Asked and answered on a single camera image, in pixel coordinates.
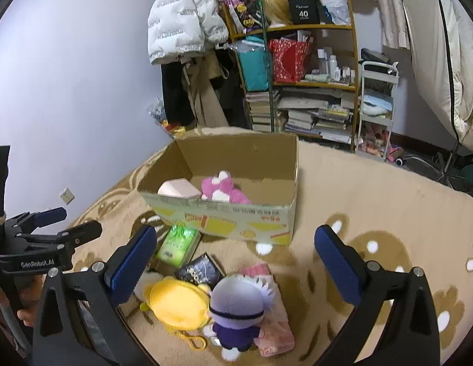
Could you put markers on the white softbox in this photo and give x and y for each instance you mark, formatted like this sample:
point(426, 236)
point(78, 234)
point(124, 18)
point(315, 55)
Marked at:
point(450, 64)

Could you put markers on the person's left hand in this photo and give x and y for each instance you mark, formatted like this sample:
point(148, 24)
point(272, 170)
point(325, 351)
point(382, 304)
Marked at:
point(28, 316)

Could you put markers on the clear bag of dark bits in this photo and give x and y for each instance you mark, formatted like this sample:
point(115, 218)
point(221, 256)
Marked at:
point(156, 110)

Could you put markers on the red gift bag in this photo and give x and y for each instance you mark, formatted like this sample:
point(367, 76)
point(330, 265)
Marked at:
point(288, 61)

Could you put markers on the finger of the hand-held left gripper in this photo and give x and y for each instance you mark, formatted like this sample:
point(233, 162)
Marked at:
point(82, 232)
point(49, 215)

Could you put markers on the pink towel pack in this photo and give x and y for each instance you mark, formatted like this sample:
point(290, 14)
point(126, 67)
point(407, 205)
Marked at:
point(276, 328)

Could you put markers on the black flat device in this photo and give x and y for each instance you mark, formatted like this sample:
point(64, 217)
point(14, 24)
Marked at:
point(374, 55)

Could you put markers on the black hanging garment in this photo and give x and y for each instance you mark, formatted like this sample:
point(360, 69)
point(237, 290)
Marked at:
point(229, 91)

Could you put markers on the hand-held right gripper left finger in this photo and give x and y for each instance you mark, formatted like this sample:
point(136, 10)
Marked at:
point(133, 263)

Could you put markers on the white puffer jacket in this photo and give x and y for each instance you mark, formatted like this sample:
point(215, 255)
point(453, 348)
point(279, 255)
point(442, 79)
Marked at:
point(175, 19)

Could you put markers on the yellow red packet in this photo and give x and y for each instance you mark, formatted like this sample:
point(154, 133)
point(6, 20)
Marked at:
point(173, 127)

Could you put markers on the group of cosmetic bottles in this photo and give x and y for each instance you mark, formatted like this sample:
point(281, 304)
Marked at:
point(332, 68)

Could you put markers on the cardboard box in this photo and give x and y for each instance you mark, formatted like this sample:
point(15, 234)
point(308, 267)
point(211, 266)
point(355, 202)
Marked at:
point(229, 152)

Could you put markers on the stack of books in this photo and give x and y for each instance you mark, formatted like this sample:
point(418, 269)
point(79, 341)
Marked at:
point(316, 116)

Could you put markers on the wooden bookshelf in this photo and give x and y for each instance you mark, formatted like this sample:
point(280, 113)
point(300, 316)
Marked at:
point(309, 27)

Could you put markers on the black glossy packet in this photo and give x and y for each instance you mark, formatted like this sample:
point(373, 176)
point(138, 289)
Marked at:
point(200, 270)

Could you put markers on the pale pink white pillow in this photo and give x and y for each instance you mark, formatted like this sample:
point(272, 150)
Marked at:
point(175, 188)

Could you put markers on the purple plush doll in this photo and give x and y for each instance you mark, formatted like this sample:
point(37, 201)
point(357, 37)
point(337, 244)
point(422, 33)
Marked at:
point(236, 305)

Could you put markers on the green metal pole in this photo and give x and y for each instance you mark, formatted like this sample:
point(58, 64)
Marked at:
point(267, 84)

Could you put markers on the black hanging trousers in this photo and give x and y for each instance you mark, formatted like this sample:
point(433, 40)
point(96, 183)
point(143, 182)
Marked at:
point(175, 91)

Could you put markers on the yellow plush toy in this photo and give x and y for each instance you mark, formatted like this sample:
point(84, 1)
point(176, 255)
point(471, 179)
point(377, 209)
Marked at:
point(175, 305)

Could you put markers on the white wall socket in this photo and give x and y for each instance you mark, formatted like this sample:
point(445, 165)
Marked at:
point(66, 196)

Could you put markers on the beige hanging cloth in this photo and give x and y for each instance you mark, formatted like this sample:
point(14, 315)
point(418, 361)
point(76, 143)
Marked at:
point(204, 87)

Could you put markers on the pile of colourful packets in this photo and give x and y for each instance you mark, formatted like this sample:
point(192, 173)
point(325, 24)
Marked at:
point(372, 143)

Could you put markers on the white trolley cart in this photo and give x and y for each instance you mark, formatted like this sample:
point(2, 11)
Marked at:
point(375, 84)

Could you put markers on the green tissue pack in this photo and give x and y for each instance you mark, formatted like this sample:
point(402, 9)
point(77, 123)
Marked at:
point(177, 244)

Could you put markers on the pink plush toy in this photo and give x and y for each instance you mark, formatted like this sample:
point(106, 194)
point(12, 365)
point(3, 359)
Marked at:
point(221, 188)

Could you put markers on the black box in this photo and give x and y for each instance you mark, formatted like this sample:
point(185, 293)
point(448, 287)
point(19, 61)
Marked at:
point(303, 9)

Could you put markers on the pale blue pillow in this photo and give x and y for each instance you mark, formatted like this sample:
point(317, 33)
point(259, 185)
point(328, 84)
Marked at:
point(375, 105)

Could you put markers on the blonde wig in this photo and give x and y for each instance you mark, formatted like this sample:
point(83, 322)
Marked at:
point(276, 5)

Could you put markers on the black colourful printed bag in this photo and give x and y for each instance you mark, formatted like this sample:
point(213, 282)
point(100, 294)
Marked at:
point(242, 3)

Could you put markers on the metal light stand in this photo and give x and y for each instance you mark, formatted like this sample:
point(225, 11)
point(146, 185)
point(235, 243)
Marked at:
point(450, 164)

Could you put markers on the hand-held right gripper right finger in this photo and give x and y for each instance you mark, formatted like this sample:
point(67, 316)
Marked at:
point(337, 270)

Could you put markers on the teal bag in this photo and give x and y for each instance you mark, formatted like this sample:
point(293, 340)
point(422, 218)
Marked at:
point(253, 68)

